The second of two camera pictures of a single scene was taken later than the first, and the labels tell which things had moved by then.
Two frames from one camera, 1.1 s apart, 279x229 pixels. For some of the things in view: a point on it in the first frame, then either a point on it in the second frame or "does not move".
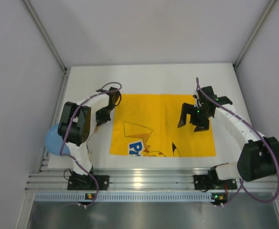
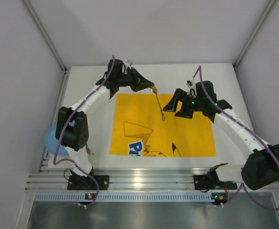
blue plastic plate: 54,141 does not move
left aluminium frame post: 36,19 does not move
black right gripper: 194,117 → 185,102
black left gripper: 103,113 → 132,78
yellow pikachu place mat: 147,125 does not move
